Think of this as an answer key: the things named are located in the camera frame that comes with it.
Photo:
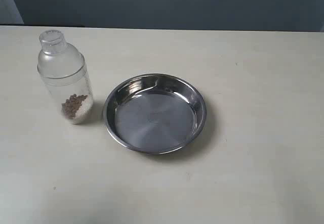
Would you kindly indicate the clear plastic shaker bottle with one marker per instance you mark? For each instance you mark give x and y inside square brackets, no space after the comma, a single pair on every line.
[63,70]

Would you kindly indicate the round stainless steel tray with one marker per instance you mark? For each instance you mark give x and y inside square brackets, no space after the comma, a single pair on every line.
[154,113]

